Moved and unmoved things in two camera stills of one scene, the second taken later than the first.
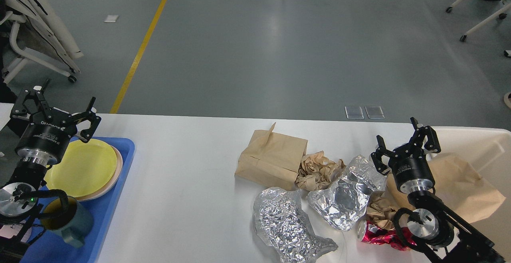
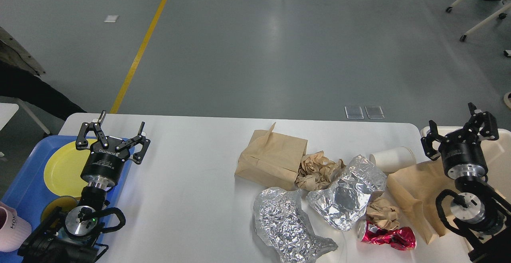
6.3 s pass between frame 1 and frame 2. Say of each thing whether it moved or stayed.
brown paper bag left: stayed
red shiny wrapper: stayed
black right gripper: moved
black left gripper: moved
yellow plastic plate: stayed
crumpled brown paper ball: stayed
